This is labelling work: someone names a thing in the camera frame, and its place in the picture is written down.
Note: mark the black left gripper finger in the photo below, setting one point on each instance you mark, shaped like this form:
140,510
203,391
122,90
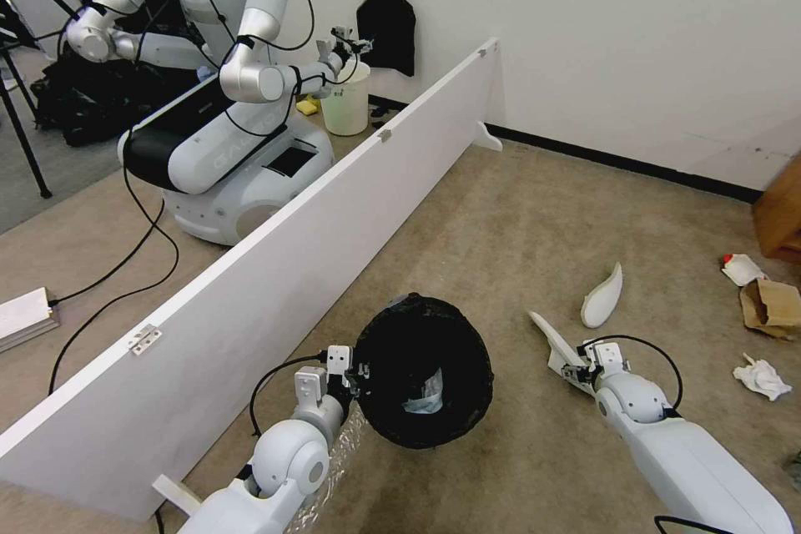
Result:
362,369
357,390

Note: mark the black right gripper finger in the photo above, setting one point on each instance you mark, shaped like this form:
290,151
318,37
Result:
576,366
572,377

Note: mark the black mesh trash bin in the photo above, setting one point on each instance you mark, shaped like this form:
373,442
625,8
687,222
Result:
388,384

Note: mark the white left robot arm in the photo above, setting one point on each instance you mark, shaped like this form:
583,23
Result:
285,459

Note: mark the neighbour robot white arm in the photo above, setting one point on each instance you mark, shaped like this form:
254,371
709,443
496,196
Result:
119,14
263,27

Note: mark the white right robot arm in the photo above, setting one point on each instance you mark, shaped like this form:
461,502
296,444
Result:
676,452

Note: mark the small black floor scrap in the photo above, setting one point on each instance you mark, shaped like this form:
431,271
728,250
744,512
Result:
378,113

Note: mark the white flat plastic foot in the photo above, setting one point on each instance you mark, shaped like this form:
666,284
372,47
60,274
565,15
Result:
549,337

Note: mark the clear plastic film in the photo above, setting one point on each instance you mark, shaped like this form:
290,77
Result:
347,440

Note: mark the crumpled plastic wrapper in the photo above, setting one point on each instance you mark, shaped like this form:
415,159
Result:
425,397

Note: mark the white curved plastic foot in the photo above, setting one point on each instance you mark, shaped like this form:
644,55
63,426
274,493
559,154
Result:
604,297

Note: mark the long white partition board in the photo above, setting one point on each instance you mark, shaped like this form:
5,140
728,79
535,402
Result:
263,284

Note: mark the crumpled white tissue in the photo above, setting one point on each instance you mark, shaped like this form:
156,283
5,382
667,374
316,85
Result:
762,377

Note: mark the white carton with red cap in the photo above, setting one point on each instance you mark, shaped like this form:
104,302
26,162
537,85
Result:
743,269

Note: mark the brown paper bag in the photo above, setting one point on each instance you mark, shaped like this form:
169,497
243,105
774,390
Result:
773,304

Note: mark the white partition foot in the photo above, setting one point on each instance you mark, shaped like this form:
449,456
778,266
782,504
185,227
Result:
178,495
489,137

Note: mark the silver door hinge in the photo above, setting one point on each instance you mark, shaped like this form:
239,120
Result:
143,340

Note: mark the white wheeled neighbour robot body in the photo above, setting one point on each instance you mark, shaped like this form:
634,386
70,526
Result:
238,183

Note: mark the brown wooden furniture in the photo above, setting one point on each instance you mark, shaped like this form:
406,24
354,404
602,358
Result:
779,212

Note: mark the white plastic bucket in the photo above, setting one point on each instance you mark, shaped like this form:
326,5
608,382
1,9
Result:
344,102

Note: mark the yellow sponge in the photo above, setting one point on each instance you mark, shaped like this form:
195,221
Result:
306,106

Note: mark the neighbour robot gripper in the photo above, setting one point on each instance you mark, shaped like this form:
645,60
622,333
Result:
341,49

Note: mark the flat silver power box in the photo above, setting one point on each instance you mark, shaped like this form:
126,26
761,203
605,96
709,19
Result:
25,316

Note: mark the black cloth bag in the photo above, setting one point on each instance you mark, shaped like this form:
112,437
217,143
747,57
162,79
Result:
388,27

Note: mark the heap of black bags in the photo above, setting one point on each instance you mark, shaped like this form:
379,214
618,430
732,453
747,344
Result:
81,102

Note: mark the black tripod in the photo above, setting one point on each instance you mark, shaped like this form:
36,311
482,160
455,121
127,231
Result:
19,115

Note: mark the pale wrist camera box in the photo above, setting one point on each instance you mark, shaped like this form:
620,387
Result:
338,359

